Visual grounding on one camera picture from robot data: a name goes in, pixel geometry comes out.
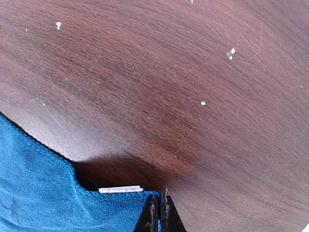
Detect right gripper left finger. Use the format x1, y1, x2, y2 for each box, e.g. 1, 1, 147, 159
134, 195, 159, 232

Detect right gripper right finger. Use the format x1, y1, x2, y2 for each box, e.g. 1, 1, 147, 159
160, 189, 186, 232

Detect blue towel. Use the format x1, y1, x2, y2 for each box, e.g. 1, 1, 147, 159
0, 116, 153, 232

